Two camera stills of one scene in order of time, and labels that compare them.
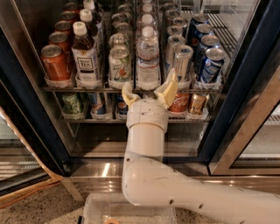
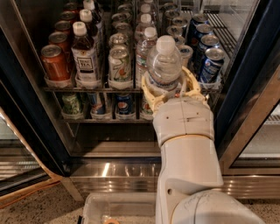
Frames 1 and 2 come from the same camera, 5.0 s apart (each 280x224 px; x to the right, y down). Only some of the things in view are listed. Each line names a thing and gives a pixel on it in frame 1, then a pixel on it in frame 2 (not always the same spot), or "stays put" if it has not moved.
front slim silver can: (183, 55) stays put
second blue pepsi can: (207, 42) stays put
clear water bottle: (147, 20) -> (144, 45)
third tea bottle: (96, 10) stays put
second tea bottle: (86, 16) stays put
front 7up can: (120, 66) stays put
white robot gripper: (147, 113) -> (184, 119)
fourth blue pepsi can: (198, 19) stays put
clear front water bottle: (148, 60) -> (164, 66)
